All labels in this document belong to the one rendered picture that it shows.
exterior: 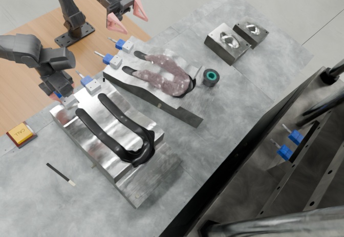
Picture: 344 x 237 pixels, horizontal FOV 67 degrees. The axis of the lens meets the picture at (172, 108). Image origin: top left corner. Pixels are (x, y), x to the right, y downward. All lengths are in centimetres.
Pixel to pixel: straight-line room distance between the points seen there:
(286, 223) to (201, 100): 68
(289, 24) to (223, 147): 235
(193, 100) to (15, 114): 74
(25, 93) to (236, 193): 101
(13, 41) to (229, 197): 97
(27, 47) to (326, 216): 83
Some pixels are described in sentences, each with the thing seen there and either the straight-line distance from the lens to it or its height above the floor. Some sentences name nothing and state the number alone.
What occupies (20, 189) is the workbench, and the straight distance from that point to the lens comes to 114.
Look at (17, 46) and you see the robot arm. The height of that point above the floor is 121.
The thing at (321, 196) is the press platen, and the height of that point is 129.
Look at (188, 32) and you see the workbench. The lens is 153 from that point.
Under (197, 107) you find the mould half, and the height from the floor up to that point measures 91.
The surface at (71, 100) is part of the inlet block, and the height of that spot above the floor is 95.
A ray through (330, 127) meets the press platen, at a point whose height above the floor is 104.
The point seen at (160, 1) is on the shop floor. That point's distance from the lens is 289.
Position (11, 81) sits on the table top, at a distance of 133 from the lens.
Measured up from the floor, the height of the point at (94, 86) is 92.
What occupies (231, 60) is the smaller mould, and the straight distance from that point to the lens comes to 145.
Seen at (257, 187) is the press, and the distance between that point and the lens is 127.
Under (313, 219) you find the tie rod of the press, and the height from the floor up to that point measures 143.
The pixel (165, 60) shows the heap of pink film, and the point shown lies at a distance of 122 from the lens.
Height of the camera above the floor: 187
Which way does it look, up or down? 61 degrees down
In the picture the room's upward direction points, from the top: 25 degrees clockwise
